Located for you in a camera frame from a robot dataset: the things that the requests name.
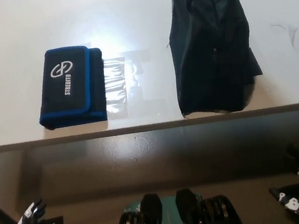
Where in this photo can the black fabric lunch bag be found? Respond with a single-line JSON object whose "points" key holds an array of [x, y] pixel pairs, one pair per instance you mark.
{"points": [[210, 55]]}

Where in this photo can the black blue-trimmed Strebito pouch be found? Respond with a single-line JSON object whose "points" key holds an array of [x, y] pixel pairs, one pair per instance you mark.
{"points": [[67, 86]]}

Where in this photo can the black tape marker patch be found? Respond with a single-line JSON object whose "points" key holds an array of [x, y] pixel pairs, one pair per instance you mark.
{"points": [[254, 63]]}

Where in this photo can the clear plastic sheet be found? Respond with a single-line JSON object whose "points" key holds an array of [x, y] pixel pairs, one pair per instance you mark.
{"points": [[116, 86]]}

